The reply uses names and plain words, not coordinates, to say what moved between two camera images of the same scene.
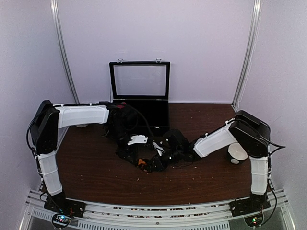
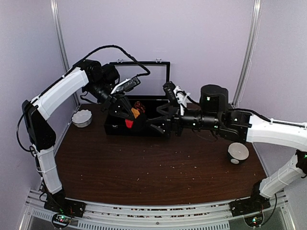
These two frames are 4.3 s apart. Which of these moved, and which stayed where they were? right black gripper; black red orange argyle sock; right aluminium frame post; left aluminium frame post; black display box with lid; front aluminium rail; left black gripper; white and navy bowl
Moved: left black gripper; right black gripper; black red orange argyle sock
Stayed: black display box with lid; white and navy bowl; left aluminium frame post; front aluminium rail; right aluminium frame post
